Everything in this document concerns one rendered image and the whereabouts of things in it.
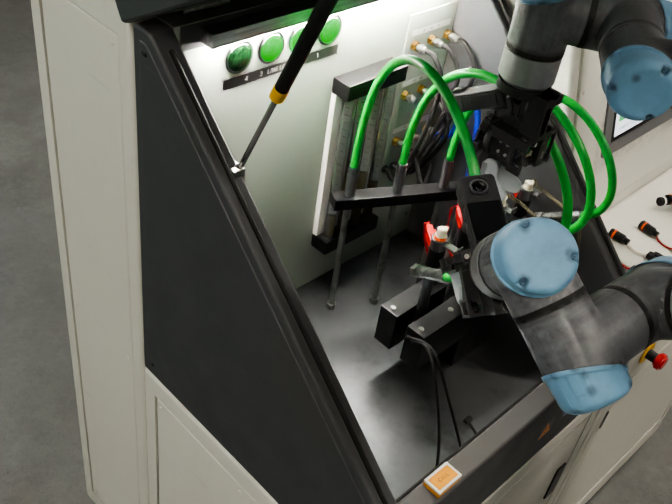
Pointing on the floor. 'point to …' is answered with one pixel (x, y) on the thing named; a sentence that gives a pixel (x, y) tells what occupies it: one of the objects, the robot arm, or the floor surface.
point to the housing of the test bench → (98, 232)
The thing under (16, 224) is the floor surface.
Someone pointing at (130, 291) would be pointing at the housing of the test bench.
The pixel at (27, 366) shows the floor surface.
